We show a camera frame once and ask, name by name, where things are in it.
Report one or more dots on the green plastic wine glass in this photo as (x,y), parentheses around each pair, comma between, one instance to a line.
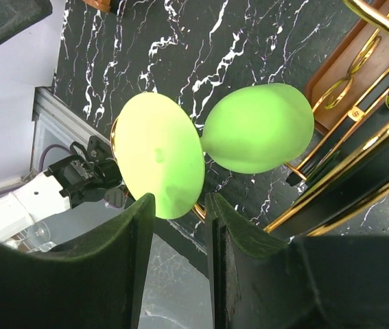
(252,130)

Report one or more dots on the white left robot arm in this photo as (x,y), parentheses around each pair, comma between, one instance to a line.
(88,174)

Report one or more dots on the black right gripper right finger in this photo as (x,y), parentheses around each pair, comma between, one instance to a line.
(259,281)

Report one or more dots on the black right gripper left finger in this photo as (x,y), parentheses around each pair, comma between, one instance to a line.
(93,281)

